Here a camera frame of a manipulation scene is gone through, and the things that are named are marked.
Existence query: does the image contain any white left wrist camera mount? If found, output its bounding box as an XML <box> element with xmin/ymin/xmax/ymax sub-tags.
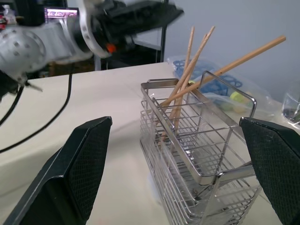
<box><xmin>78</xmin><ymin>0</ymin><xmax>111</xmax><ymax>59</ymax></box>

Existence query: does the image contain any blue patterned toy tray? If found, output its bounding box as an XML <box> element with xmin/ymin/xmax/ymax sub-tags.
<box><xmin>172</xmin><ymin>59</ymin><xmax>243</xmax><ymax>95</ymax></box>

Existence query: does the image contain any metal wire cutlery rack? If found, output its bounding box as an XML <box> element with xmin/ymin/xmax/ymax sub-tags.
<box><xmin>139</xmin><ymin>70</ymin><xmax>263</xmax><ymax>225</ymax></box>

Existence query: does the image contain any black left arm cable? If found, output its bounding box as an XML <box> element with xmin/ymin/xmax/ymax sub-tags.
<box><xmin>0</xmin><ymin>73</ymin><xmax>73</xmax><ymax>153</ymax></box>

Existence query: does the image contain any clear plastic plant wrapping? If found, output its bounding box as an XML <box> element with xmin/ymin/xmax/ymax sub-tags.
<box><xmin>282</xmin><ymin>85</ymin><xmax>300</xmax><ymax>129</ymax></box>

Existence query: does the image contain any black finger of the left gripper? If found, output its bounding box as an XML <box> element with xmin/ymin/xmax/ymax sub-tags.
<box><xmin>112</xmin><ymin>0</ymin><xmax>177</xmax><ymax>12</ymax></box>
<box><xmin>126</xmin><ymin>4</ymin><xmax>185</xmax><ymax>36</ymax></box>

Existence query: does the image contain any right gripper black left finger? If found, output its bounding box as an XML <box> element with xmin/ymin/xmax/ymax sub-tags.
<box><xmin>3</xmin><ymin>116</ymin><xmax>113</xmax><ymax>225</ymax></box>

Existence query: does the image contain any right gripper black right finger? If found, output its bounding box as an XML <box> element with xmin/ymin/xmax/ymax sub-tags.
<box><xmin>239</xmin><ymin>117</ymin><xmax>300</xmax><ymax>225</ymax></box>

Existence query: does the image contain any white plastic bottle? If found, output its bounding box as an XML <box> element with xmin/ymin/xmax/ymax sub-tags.
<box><xmin>2</xmin><ymin>5</ymin><xmax>17</xmax><ymax>24</ymax></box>

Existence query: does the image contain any clear bag around toy tray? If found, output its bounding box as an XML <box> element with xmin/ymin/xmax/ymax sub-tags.
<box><xmin>166</xmin><ymin>55</ymin><xmax>285</xmax><ymax>121</ymax></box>

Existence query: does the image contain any yellow-green round cap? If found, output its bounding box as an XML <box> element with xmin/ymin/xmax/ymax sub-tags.
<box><xmin>230</xmin><ymin>91</ymin><xmax>245</xmax><ymax>102</ymax></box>

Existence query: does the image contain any wooden chopstick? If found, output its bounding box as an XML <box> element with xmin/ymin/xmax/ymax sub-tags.
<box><xmin>170</xmin><ymin>25</ymin><xmax>196</xmax><ymax>132</ymax></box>
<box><xmin>159</xmin><ymin>25</ymin><xmax>216</xmax><ymax>150</ymax></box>
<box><xmin>160</xmin><ymin>35</ymin><xmax>287</xmax><ymax>108</ymax></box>

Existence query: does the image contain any computer monitor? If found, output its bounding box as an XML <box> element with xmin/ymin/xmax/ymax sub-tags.
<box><xmin>44</xmin><ymin>7</ymin><xmax>80</xmax><ymax>23</ymax></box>

